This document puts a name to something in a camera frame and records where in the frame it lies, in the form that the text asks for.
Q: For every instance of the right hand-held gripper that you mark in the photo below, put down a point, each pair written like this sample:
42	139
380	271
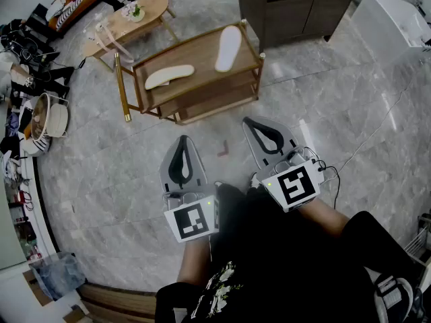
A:
296	185

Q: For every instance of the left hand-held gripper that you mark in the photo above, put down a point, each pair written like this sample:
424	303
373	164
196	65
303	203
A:
190	219

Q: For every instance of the white slipper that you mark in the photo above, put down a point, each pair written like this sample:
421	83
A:
229	47
168	76

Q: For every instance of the person's left forearm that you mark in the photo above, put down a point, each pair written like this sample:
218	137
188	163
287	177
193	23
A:
193	261

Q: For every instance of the person's right forearm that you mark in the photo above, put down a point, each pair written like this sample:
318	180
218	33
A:
323	217

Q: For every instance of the wooden trolley cart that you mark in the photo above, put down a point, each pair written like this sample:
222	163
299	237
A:
202	56

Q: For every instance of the person's black clothing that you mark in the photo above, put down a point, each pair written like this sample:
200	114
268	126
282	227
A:
286	264

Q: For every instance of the dark wooden vanity cabinet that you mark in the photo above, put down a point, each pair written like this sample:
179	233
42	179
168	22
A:
289	12

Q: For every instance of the white round basket side table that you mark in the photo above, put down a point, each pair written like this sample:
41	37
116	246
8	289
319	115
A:
57	119

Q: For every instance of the low wooden platform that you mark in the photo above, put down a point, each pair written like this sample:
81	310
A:
114	303

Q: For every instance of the black white striped shoe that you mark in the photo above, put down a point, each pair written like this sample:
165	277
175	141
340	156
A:
37	146

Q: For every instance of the pink ribbon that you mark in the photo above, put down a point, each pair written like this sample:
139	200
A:
107	44

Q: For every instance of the blue grey plastic bag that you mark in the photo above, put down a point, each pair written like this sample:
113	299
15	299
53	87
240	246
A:
60	274

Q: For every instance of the oval wooden coffee table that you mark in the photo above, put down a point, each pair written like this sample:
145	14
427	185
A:
144	15

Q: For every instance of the white bathtub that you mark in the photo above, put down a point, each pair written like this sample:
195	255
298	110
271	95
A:
387	22

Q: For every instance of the vase with pink flowers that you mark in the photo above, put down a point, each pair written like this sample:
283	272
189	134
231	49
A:
134	12

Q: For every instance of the brown cardboard box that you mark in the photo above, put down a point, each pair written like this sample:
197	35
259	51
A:
35	288

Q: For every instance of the person's black white shoe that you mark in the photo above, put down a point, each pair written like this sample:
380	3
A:
394	298

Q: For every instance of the black white striped cushion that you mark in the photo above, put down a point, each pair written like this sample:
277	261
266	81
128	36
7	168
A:
72	7

